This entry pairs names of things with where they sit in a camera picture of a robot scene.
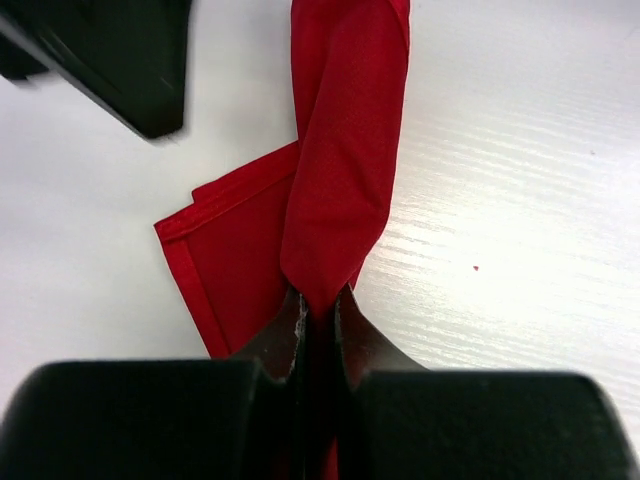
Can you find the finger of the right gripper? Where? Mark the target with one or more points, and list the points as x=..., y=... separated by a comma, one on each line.
x=128, y=56

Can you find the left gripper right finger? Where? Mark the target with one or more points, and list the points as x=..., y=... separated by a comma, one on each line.
x=400, y=420

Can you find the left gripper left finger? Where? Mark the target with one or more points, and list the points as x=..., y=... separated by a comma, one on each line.
x=234, y=418

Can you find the red cloth napkin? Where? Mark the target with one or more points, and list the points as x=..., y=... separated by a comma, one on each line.
x=305, y=216

